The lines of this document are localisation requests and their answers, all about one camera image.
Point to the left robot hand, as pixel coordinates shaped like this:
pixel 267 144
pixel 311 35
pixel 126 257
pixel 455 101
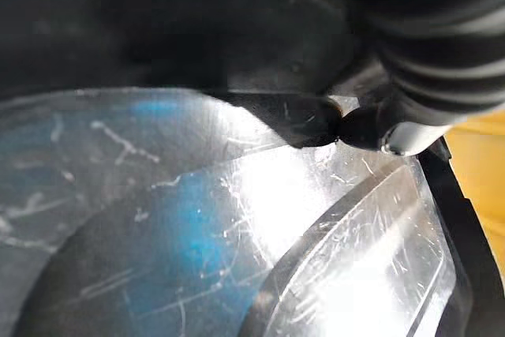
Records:
pixel 434 37

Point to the black plastic housing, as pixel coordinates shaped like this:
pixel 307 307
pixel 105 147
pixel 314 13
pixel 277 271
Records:
pixel 244 234
pixel 165 25

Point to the yellow shelf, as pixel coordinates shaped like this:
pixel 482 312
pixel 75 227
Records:
pixel 483 163

